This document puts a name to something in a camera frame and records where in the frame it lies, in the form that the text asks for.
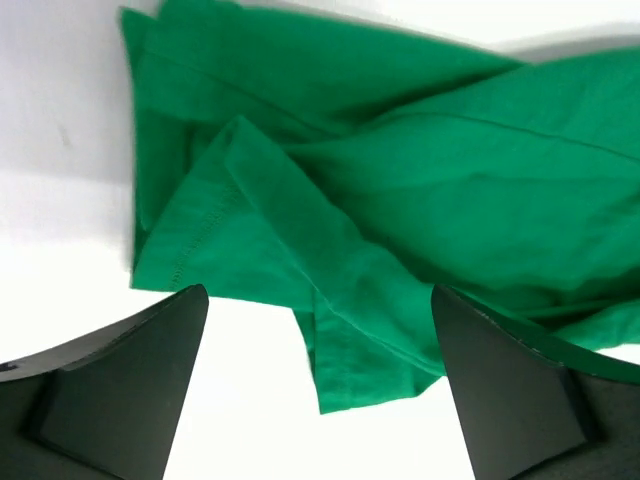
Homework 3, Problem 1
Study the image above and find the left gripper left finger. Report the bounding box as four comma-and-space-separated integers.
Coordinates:
1, 285, 209, 480

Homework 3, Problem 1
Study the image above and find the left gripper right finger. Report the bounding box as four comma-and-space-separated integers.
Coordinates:
431, 286, 639, 480

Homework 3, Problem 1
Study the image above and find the green t shirt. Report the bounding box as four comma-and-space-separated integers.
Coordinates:
121, 1, 639, 413

